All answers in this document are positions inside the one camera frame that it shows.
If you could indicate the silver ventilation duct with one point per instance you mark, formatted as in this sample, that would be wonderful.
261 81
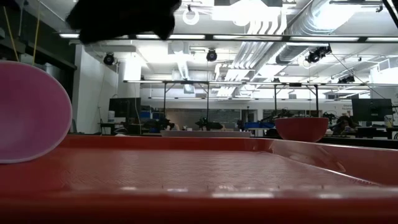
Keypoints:
311 21

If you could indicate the red plastic serving tray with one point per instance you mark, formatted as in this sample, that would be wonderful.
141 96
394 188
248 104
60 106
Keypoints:
186 174

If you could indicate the black computer monitor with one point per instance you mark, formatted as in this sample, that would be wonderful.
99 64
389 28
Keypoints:
371 109
124 107

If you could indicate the blue storage bin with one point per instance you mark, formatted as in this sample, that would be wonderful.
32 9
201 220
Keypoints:
256 125

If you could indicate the person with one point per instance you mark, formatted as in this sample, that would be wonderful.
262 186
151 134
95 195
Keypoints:
343 123

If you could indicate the black workstation frame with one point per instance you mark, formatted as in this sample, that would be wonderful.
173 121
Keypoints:
164 102
275 99

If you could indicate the white cylindrical container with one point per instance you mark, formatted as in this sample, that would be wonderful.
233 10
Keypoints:
111 116

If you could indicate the lavender round plate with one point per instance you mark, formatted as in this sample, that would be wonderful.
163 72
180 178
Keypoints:
205 133

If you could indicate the black ceiling-mounted camera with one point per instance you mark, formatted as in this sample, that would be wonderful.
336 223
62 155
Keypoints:
211 55
109 58
315 56

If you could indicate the dark pink bowl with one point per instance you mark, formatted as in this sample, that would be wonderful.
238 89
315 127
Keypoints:
300 129

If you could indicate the black background robot arm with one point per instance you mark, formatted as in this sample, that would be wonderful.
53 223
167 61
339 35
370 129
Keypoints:
208 125
161 124

